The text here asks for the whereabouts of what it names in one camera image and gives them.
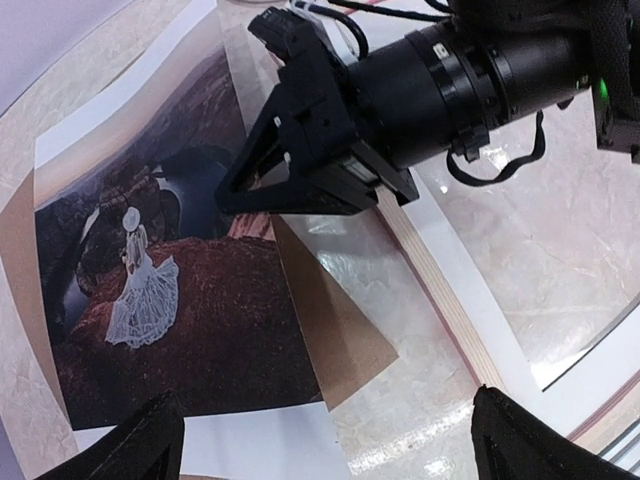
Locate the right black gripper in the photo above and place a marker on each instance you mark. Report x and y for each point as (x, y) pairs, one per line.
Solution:
(313, 149)

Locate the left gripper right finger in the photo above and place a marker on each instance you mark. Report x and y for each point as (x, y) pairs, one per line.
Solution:
(511, 443)

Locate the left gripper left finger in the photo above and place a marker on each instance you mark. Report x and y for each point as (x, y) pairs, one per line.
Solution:
(148, 445)

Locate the canyon photo print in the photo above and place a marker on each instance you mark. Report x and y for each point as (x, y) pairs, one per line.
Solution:
(149, 286)

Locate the white photo mat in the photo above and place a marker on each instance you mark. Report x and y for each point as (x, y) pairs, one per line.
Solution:
(546, 269)

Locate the clear acrylic sheet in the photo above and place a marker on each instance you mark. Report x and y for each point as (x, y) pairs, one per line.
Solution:
(557, 245)

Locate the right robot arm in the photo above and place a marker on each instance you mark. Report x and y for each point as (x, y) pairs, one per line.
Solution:
(480, 65)

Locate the brown backing board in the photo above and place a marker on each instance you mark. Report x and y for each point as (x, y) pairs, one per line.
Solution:
(346, 349)

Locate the pink wooden picture frame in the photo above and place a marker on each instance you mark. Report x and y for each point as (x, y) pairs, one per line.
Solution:
(450, 310)

